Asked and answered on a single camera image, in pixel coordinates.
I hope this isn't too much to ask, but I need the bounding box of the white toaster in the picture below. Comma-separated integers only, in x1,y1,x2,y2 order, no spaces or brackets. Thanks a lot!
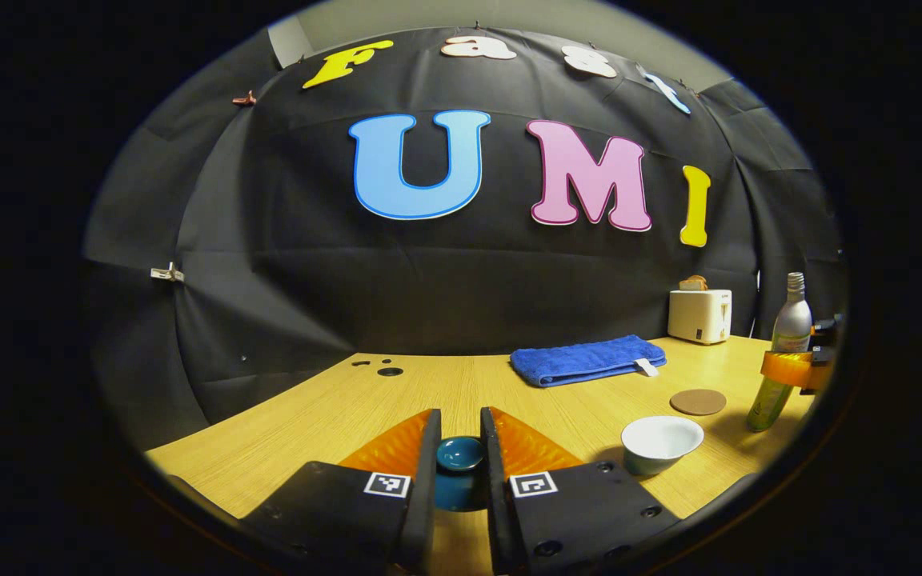
667,289,733,346

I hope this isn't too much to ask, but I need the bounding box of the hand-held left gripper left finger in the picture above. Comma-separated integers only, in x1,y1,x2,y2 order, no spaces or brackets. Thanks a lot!
241,408,443,574

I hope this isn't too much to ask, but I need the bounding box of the black backdrop cloth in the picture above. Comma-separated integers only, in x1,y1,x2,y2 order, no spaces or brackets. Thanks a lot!
81,28,846,449

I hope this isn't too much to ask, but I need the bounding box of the white teal teacup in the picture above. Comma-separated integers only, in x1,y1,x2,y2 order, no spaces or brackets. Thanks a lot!
621,415,705,477

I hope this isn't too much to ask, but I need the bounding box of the silver green-label water bottle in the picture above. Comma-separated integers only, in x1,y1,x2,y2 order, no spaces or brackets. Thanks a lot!
746,272,814,433

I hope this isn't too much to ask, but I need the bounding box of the blue towel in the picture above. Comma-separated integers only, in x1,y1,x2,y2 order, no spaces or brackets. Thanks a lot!
509,334,667,389

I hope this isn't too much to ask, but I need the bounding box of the teal teacup lid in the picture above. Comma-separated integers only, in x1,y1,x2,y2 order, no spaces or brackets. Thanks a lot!
435,436,487,513

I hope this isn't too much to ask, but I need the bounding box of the round brown coaster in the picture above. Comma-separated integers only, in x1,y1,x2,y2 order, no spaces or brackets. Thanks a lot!
670,389,728,417

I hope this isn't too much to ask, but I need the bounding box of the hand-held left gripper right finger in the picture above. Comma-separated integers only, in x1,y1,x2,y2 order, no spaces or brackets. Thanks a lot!
480,406,682,575

